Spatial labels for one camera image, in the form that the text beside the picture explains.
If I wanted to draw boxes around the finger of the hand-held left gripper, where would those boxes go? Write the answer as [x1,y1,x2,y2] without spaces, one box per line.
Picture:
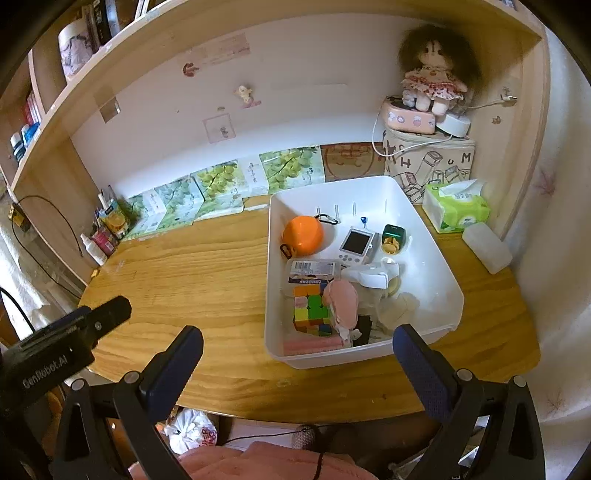
[87,295,133,352]

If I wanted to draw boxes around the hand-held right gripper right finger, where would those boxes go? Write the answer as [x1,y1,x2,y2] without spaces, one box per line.
[392,323,546,480]

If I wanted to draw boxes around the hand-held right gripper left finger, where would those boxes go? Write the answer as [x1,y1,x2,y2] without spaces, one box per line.
[51,325,205,480]

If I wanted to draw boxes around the beige hexagonal box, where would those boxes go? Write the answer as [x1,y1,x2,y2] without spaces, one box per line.
[379,293,422,330]

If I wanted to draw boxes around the black charger plug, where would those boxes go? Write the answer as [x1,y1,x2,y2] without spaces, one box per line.
[353,315,375,346]

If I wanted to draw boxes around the pink compact brush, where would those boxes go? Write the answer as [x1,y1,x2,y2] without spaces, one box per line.
[322,278,363,344]

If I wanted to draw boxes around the white handheld thermometer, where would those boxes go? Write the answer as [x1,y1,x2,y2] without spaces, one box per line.
[342,258,402,289]

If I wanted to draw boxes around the white plastic storage bin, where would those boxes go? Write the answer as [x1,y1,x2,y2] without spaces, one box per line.
[264,175,465,370]

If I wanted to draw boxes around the multicoloured puzzle cube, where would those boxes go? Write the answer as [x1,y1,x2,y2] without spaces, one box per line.
[293,285,334,337]

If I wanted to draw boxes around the green bottle with gold cap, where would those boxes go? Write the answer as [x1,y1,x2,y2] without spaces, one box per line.
[381,224,409,254]

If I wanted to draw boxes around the white handheld game console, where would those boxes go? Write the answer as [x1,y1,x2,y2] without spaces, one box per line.
[338,227,374,265]

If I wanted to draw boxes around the clear labelled plastic box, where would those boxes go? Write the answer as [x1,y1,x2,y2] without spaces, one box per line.
[284,258,342,298]

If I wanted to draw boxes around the orange round case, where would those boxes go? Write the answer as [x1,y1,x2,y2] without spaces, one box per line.
[280,215,324,257]

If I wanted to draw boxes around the white spray bottle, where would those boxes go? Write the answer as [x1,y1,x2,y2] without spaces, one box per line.
[81,234,108,267]

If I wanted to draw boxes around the white plastic bag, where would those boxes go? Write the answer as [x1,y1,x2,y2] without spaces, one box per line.
[164,408,219,455]

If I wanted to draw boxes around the red can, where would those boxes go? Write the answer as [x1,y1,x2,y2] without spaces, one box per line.
[91,229,116,254]

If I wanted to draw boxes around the orange print drink carton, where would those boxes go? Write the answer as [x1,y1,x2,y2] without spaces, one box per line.
[99,203,127,241]

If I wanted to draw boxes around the person's pink fleece clothing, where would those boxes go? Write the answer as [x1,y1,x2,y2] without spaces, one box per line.
[129,440,393,480]

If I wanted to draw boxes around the white glasses case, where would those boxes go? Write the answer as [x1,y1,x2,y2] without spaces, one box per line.
[462,222,513,275]

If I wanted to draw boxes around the green tissue pack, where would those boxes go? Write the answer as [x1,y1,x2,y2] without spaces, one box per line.
[422,180,491,233]

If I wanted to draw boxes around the white floral curtain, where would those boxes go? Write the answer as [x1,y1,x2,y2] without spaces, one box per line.
[501,37,591,467]

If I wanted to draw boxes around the blue capped bottles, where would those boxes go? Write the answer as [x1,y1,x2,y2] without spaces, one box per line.
[9,122,42,162]

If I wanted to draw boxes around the letter print canvas bag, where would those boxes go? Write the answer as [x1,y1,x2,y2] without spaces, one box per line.
[382,127,476,206]

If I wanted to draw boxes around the brown cardboard sheet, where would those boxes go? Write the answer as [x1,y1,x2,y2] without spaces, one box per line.
[320,142,386,183]

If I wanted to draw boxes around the white round charger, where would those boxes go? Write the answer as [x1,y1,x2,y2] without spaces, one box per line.
[436,113,472,138]

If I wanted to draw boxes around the pink oval box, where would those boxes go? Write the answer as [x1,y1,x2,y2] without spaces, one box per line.
[381,97,437,136]

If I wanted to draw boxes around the white printed roll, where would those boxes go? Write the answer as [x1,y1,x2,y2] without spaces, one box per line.
[58,21,95,84]

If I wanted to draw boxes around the wooden shelf unit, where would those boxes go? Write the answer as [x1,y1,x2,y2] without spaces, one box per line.
[0,0,552,296]

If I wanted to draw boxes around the pale tape strip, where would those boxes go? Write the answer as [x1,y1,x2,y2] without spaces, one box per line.
[201,32,252,65]

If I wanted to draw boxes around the row of shelf books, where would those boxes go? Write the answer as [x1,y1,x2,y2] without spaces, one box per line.
[81,0,151,47]

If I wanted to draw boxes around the brown haired doll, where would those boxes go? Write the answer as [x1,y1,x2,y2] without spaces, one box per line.
[398,25,481,115]

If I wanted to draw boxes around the black cable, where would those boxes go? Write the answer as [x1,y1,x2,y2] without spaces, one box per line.
[9,196,86,296]

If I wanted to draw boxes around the clear square wall hook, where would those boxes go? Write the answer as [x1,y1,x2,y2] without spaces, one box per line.
[203,114,237,144]

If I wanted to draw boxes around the white cable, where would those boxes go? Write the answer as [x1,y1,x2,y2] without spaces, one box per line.
[372,93,519,160]

